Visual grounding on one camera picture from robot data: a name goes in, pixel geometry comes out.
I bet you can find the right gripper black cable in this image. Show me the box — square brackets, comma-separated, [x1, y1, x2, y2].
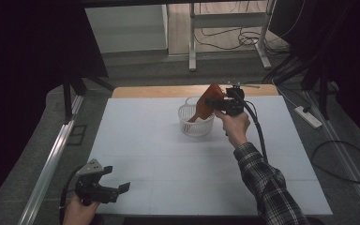
[236, 89, 270, 164]

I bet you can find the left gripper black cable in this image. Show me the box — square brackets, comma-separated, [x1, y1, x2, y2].
[58, 168, 83, 225]

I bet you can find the tangle of floor cables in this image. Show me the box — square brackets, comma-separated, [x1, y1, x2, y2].
[194, 25, 291, 56]

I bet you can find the white metal desk frame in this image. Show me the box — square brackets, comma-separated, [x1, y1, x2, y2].
[187, 0, 277, 72]

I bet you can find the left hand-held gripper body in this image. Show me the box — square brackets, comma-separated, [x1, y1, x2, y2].
[74, 157, 120, 206]

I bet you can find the white plastic basket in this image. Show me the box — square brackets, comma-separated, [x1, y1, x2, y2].
[177, 96, 217, 138]

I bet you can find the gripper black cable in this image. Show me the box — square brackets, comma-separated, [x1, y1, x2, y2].
[58, 168, 83, 225]
[236, 89, 270, 164]

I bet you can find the person's right hand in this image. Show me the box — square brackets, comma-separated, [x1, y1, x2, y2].
[213, 109, 252, 150]

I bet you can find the person's left hand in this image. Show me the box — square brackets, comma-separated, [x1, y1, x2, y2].
[62, 193, 101, 225]

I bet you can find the aluminium rail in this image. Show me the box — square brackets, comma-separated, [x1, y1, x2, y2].
[18, 95, 86, 225]
[304, 89, 360, 221]

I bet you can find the black tripod stand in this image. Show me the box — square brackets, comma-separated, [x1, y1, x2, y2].
[302, 61, 338, 121]
[61, 68, 117, 125]

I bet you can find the dark floor frame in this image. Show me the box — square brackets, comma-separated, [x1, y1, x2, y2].
[67, 124, 88, 146]

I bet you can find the white power strip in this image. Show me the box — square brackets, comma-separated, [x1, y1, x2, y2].
[293, 105, 323, 129]

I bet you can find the white cabinet panel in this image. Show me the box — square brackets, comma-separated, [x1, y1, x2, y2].
[84, 4, 169, 54]

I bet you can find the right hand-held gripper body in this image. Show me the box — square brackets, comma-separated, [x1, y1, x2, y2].
[220, 82, 261, 118]

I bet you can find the white foam board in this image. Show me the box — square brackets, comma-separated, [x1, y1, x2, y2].
[86, 95, 334, 218]

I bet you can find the brown wooden paddle brush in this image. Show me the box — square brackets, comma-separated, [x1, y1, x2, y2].
[187, 82, 226, 124]

